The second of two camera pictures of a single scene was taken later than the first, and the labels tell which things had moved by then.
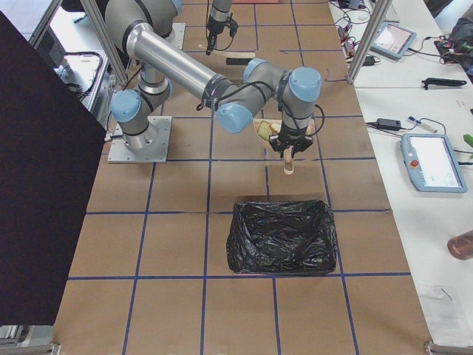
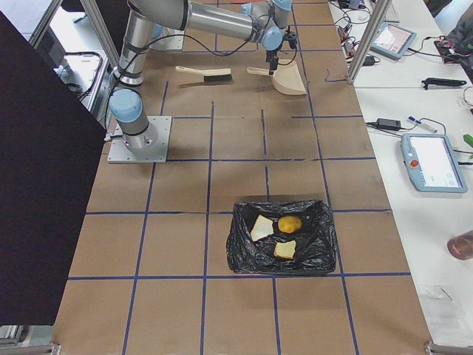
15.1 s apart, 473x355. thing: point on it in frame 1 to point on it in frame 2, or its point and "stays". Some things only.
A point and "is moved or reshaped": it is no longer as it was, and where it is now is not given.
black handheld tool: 440,82 stays
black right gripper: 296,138 to 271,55
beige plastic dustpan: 288,162 is moved or reshaped
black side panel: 50,146 stays
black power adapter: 389,124 stays
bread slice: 264,129 to 263,227
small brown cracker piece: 276,127 to 285,249
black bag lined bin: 287,237 stays
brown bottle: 460,247 stays
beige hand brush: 234,58 is moved or reshaped
